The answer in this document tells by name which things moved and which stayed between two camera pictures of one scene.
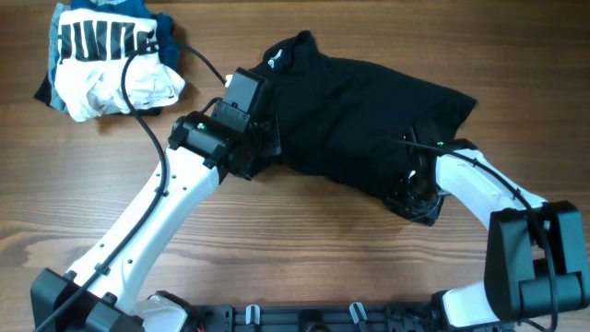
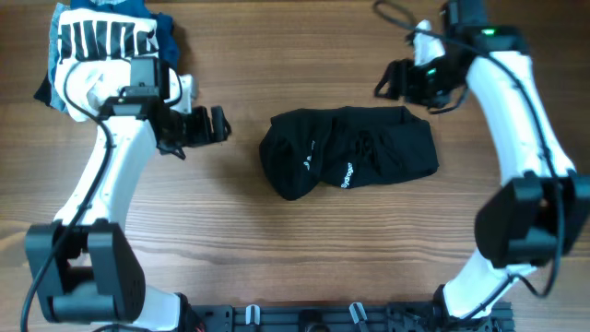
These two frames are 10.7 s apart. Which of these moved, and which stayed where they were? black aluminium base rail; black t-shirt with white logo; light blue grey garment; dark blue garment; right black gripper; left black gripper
Moved: black t-shirt with white logo; left black gripper; right black gripper
Stayed: black aluminium base rail; dark blue garment; light blue grey garment
